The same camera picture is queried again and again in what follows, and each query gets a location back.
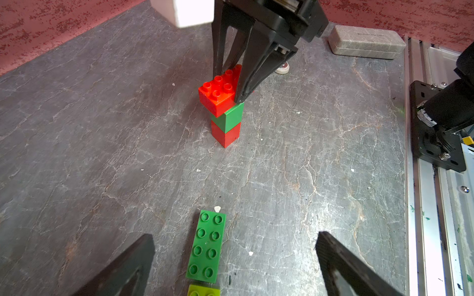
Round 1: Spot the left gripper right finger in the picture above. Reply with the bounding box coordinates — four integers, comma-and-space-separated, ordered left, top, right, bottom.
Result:
316, 231, 402, 296

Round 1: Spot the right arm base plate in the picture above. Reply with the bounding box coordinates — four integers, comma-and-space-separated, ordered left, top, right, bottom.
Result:
409, 81, 466, 173

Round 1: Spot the green square lego brick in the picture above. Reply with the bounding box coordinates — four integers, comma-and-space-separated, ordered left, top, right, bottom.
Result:
211, 102, 244, 133

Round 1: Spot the red long lego brick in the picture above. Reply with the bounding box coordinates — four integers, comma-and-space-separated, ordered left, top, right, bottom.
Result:
198, 64, 242, 117

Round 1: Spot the small white round cap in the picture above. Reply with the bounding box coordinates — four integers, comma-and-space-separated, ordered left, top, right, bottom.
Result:
275, 62, 290, 75

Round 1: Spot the aluminium rail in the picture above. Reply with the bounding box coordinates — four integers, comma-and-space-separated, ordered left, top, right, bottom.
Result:
404, 37, 474, 296

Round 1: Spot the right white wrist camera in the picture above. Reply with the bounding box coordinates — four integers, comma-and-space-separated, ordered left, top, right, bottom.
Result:
150, 0, 214, 28

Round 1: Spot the red square lego brick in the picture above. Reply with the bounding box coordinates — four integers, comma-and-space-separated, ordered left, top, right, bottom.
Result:
211, 122, 241, 148

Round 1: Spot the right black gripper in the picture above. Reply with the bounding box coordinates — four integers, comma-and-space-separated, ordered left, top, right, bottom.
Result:
212, 0, 330, 104

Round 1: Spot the lime lego brick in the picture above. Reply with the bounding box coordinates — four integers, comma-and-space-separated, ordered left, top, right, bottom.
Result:
187, 284, 220, 296

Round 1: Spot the dark green long lego brick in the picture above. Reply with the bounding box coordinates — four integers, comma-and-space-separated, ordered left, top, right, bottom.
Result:
186, 210, 227, 284

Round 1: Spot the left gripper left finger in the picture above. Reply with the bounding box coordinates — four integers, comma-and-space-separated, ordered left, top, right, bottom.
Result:
74, 234, 155, 296

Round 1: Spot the grey eraser block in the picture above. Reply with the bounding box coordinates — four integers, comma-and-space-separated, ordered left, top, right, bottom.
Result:
328, 25, 406, 60

